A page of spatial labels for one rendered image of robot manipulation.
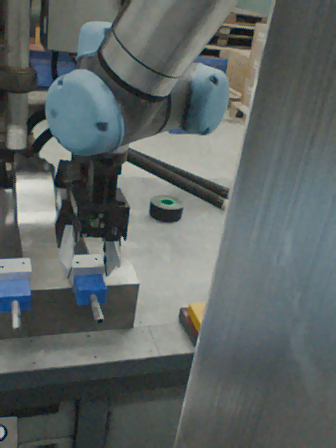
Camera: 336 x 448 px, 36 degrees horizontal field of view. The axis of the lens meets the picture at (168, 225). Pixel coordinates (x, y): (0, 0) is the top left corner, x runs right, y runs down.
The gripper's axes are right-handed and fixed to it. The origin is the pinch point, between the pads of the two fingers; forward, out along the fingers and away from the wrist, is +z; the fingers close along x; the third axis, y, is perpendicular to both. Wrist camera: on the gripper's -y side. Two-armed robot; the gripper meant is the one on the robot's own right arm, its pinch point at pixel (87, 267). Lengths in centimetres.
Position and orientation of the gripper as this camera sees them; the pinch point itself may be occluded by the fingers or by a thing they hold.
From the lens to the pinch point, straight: 79.7
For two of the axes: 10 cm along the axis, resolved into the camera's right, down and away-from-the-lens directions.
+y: 3.0, 4.7, -8.3
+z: -1.4, 8.8, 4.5
